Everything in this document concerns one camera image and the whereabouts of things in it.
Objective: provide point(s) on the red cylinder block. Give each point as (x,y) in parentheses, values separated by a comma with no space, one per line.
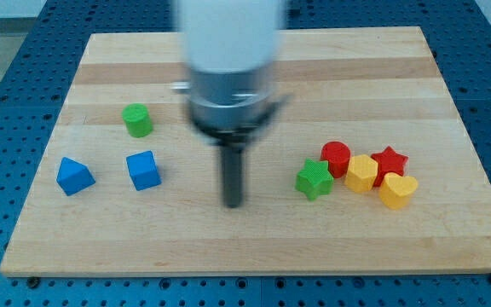
(337,155)

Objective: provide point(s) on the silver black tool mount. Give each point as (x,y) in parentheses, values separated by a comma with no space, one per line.
(232,109)

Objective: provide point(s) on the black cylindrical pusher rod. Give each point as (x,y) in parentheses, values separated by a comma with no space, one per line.
(232,176)

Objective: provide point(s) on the yellow heart block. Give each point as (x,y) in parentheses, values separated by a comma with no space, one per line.
(396,191)

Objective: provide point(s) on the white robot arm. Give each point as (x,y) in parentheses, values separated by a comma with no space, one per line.
(229,49)

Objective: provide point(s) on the green cylinder block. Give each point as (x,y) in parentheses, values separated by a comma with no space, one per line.
(137,120)

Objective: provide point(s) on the red star block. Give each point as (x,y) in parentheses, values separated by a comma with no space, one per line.
(389,160)

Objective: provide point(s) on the wooden board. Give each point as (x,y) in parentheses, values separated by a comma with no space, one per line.
(367,87)

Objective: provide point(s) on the blue triangle block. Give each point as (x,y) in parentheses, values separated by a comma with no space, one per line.
(73,176)

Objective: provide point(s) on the green star block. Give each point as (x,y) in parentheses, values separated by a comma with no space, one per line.
(314,179)

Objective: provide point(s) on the yellow hexagon block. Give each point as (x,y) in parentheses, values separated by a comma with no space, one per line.
(361,174)

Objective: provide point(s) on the blue cube block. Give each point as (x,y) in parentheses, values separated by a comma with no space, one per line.
(143,170)

